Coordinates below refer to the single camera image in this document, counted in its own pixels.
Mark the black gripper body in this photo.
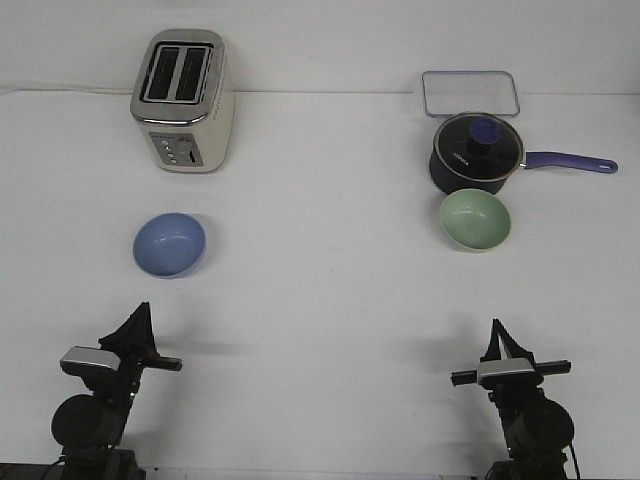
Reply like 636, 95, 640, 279
80, 351, 182, 400
450, 360, 571, 397

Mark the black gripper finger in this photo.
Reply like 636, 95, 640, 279
98, 305, 146, 350
480, 318, 502, 362
497, 324, 534, 361
141, 302, 158, 356

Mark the blue bowl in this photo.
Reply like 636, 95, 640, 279
132, 212, 207, 278

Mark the green bowl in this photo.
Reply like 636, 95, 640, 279
439, 188, 512, 252

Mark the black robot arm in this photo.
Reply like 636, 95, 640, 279
1, 301, 183, 479
450, 318, 575, 479

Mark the dark blue saucepan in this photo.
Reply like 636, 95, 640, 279
429, 151, 618, 194

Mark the glass pot lid blue knob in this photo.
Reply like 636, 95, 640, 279
434, 112, 524, 182

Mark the silver two-slot toaster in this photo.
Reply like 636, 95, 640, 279
130, 29, 235, 173

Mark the clear blue-rimmed container lid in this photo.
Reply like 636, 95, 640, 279
421, 70, 521, 118

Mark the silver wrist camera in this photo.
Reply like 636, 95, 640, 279
60, 346, 121, 376
477, 358, 535, 386

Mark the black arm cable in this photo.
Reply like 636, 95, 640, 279
563, 434, 584, 480

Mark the white toaster power cord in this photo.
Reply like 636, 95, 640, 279
0, 86, 136, 97

